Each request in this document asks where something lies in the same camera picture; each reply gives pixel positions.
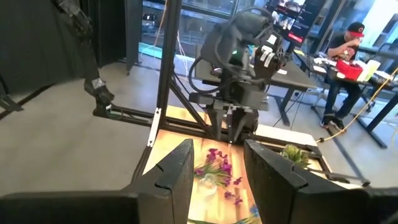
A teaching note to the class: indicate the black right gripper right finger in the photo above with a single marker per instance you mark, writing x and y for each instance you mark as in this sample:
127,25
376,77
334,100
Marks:
280,193

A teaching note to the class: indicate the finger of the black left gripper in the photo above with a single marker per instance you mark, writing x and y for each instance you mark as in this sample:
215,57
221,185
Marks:
218,123
244,121

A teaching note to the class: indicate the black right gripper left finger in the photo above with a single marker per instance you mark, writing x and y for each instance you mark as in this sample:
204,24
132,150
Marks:
164,186

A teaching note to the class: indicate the ribbed clear glass vase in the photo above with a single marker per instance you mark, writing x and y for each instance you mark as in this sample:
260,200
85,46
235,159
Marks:
207,186

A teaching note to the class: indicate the purple artificial flower stem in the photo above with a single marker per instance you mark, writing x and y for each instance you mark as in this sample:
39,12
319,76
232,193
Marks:
225,168

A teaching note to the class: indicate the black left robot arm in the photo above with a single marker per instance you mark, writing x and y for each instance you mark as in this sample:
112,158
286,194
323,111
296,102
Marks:
236,31

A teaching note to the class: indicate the green artificial succulent plant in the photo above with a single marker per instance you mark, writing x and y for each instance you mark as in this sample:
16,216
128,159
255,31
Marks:
293,155

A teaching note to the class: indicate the person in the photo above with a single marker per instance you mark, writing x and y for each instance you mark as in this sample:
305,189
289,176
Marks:
342,93

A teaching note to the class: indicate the red container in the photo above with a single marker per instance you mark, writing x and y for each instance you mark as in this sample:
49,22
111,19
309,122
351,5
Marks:
349,70

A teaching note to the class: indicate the dark work table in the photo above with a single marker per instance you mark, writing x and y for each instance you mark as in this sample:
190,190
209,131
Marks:
357,84

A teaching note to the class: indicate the black taped stand leg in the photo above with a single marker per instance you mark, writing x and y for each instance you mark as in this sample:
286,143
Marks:
93,77

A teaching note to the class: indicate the pale yellow cup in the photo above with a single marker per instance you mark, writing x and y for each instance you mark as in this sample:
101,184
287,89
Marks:
371,70

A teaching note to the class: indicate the silver metal bracket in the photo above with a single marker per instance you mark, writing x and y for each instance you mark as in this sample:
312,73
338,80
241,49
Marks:
154,127

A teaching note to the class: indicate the black aluminium rig frame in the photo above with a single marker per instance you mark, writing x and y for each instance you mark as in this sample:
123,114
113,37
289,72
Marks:
169,62

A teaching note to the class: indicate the wall display screen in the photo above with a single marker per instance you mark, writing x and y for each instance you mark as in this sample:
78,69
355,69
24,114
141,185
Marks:
292,18

